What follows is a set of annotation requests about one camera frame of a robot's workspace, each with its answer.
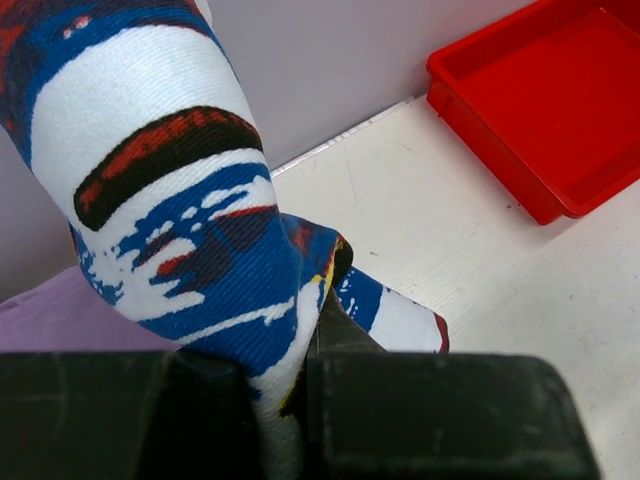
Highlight folded purple trousers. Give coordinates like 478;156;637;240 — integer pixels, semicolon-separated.
0;267;178;353

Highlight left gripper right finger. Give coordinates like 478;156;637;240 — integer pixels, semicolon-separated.
304;295;600;479

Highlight red plastic tray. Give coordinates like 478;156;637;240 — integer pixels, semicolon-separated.
426;1;639;225

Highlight blue patterned trousers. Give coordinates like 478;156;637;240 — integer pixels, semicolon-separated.
1;1;449;479

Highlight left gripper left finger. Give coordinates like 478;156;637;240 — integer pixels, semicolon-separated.
1;351;261;479

